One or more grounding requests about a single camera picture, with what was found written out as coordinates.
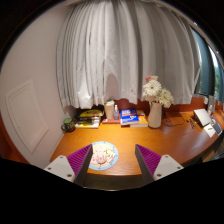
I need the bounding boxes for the dark green mug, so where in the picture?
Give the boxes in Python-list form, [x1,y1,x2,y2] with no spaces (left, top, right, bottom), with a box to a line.
[60,117,77,133]

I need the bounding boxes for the white and yellow book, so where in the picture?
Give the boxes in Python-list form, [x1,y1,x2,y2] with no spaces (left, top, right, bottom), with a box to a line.
[74,120,101,130]

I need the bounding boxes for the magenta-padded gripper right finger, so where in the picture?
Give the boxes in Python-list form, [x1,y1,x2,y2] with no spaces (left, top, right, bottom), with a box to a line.
[134,143,185,185]

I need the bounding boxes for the clear spray bottle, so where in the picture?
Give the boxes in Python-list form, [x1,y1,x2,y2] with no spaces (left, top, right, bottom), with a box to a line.
[112,104,120,121]

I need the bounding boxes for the black cable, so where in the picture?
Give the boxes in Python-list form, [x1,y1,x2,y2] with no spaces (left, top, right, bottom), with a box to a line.
[161,111,196,129]

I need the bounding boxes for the black and yellow book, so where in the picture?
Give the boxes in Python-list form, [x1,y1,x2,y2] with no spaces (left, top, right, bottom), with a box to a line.
[77,108,104,119]

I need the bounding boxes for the white flat device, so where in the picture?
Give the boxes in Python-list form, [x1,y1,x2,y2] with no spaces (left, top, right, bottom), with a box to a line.
[193,108,213,128]

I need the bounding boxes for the white ceramic jug vase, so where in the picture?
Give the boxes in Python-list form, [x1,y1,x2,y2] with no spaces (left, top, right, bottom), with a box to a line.
[147,100,163,129]

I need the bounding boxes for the dark framed window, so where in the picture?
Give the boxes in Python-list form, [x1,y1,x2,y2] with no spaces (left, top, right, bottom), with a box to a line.
[193,23,224,104]

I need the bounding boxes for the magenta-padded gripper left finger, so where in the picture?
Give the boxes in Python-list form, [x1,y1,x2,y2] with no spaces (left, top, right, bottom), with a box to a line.
[43,143,94,188]

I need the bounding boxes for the red-brown flat book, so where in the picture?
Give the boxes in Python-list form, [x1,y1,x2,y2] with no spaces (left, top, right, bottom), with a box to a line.
[101,117,122,125]

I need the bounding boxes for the white tumbler cup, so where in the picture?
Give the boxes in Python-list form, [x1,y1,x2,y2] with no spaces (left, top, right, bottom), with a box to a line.
[103,99,116,120]

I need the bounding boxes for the white wall panel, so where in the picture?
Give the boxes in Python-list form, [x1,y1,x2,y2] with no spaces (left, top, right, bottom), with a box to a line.
[4,79,50,154]

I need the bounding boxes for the white flower bouquet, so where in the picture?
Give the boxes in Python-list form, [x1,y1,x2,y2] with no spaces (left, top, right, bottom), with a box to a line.
[142,75,175,109]

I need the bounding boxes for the yellow cover book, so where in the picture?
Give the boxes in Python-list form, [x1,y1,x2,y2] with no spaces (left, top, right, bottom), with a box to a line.
[129,113,149,129]

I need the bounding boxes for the white paper box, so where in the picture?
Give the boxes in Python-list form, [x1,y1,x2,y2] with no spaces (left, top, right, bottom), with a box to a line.
[203,122,223,138]

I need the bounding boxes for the blue cover book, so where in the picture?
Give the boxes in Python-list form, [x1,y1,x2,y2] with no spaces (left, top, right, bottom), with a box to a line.
[119,108,140,126]

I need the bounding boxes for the dark thick book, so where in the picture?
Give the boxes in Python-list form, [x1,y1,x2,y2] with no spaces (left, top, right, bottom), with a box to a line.
[75,115,102,124]

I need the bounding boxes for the round cartoon print mouse pad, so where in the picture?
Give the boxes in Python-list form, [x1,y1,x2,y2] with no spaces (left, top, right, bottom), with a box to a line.
[88,140,120,172]

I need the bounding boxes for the white curtain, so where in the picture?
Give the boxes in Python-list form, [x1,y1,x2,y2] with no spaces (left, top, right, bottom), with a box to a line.
[55,0,202,110]

